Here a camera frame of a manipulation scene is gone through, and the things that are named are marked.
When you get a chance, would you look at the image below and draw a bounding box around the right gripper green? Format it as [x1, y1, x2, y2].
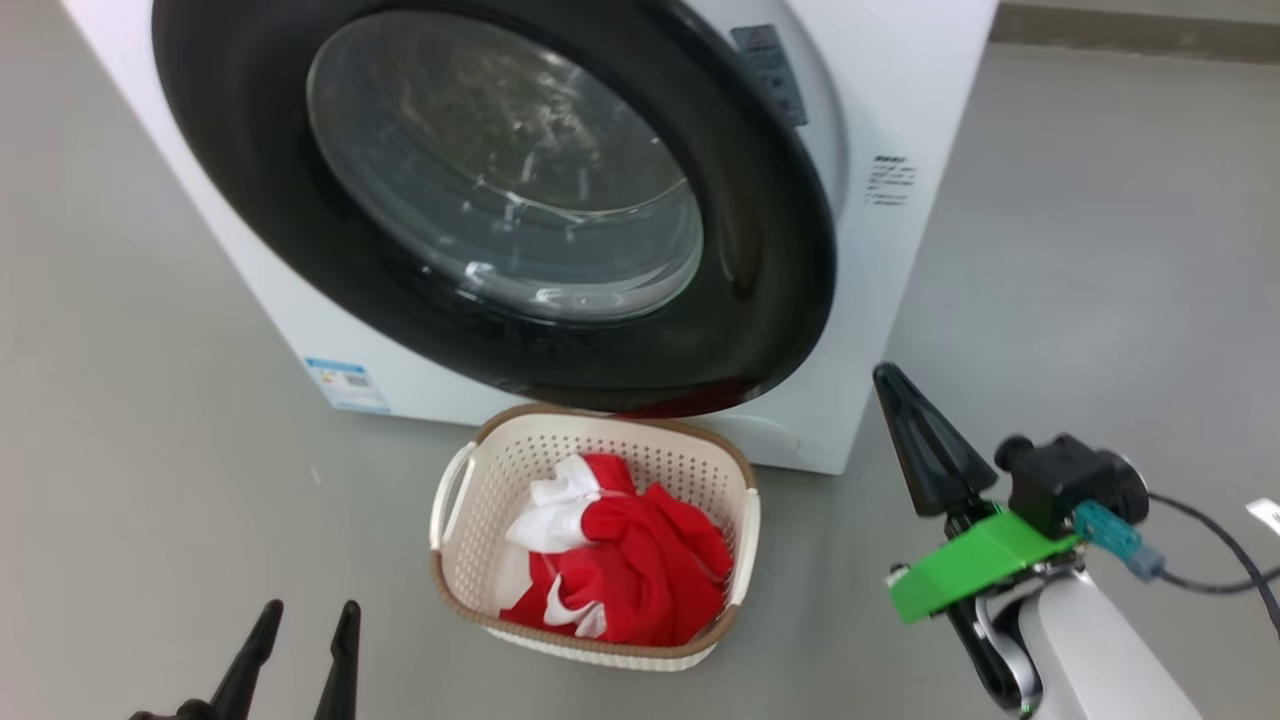
[873, 362, 1083, 716]

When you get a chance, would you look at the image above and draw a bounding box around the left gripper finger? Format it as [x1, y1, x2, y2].
[314, 600, 362, 720]
[208, 599, 285, 720]

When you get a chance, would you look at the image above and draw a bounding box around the red and white garment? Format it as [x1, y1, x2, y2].
[498, 453, 734, 648]

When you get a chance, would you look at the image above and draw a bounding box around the white front-load washing machine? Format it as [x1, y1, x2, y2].
[62, 0, 1001, 476]

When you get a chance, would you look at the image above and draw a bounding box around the cream perforated laundry basket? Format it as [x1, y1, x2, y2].
[429, 403, 761, 672]

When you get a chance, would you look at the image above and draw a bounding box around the white round filter cover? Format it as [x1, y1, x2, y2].
[700, 413, 801, 461]

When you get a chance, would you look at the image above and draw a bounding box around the blue energy label sticker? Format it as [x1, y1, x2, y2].
[305, 357, 391, 414]

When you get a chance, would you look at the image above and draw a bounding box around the grey warning label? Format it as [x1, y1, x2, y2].
[730, 25, 809, 128]

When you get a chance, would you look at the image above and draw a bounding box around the grey concrete kerb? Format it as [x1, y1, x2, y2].
[988, 0, 1280, 63]

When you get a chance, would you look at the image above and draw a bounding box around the teal cable connector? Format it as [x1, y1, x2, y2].
[1073, 500, 1166, 581]

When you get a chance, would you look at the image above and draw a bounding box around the thin black camera cable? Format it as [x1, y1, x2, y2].
[1145, 490, 1280, 641]

